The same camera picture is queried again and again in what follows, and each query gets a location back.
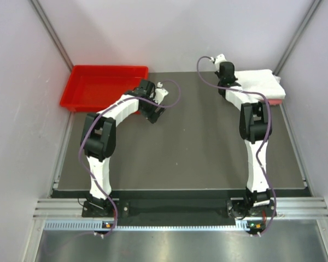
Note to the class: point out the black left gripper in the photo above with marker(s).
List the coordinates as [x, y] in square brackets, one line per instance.
[151, 116]

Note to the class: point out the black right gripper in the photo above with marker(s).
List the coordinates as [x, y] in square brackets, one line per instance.
[216, 73]

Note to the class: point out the white t-shirt with red print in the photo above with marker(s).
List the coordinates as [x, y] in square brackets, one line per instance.
[261, 81]

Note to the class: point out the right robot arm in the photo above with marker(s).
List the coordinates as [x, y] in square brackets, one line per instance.
[255, 128]

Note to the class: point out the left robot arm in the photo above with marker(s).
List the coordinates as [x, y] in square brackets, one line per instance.
[98, 140]

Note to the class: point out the folded pink t-shirt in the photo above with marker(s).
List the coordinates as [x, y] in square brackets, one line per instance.
[274, 102]

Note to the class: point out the red plastic bin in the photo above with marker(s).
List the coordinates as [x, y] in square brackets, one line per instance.
[91, 88]

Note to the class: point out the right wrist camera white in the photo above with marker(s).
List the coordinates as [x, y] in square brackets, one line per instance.
[218, 59]

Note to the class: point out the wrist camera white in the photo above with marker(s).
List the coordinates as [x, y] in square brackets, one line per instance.
[218, 59]
[160, 93]

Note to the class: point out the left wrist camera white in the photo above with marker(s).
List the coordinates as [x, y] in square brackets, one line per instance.
[160, 93]

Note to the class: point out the grey slotted cable duct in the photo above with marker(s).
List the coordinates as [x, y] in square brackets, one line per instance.
[103, 226]

